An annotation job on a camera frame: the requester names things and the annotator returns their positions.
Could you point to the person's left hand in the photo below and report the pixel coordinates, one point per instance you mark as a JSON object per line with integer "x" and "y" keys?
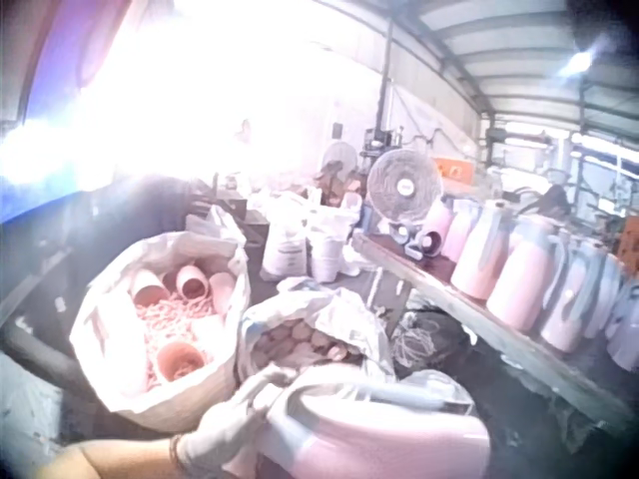
{"x": 219, "y": 434}

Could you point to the person's left fingers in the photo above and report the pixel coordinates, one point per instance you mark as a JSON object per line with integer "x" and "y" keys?
{"x": 264, "y": 385}

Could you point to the pink plastic thermos jug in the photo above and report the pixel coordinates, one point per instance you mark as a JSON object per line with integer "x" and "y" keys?
{"x": 379, "y": 439}

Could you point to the pink plastic cylinder shell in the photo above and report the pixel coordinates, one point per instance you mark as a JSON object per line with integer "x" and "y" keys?
{"x": 192, "y": 284}
{"x": 147, "y": 289}
{"x": 180, "y": 360}
{"x": 222, "y": 295}

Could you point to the white sack of pink discs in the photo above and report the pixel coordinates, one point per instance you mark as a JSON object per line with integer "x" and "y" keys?
{"x": 344, "y": 319}

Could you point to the heap of pink plastic scraps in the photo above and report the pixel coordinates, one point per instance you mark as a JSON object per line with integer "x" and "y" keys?
{"x": 165, "y": 319}

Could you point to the stack of white buckets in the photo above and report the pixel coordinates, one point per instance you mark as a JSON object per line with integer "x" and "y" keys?
{"x": 325, "y": 257}

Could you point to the white printed sack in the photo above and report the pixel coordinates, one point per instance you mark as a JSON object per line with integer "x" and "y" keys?
{"x": 284, "y": 244}

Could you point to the white plastic bag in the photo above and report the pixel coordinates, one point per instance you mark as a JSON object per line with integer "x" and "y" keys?
{"x": 217, "y": 223}

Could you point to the large white woven sack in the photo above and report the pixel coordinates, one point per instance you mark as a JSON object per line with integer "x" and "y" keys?
{"x": 100, "y": 349}

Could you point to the clear plastic bag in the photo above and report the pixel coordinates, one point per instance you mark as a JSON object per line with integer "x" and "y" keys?
{"x": 439, "y": 394}

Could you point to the long wooden workbench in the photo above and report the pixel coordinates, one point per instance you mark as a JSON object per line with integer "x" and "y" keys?
{"x": 499, "y": 329}

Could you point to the small white fan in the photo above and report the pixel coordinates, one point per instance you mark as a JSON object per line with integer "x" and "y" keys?
{"x": 340, "y": 155}

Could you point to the large white desk fan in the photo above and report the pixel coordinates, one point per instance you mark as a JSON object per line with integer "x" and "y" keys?
{"x": 405, "y": 185}

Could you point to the row of pink thermos jugs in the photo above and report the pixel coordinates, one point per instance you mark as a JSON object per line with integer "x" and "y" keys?
{"x": 519, "y": 279}

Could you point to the orange machine panel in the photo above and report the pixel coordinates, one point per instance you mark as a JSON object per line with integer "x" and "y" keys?
{"x": 451, "y": 170}

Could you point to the factory machinery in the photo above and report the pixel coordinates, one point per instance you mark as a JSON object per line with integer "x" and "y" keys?
{"x": 574, "y": 169}

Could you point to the ceiling light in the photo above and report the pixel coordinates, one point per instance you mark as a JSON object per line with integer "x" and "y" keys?
{"x": 578, "y": 61}

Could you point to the black metal post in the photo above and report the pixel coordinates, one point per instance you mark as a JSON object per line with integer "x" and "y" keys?
{"x": 383, "y": 90}

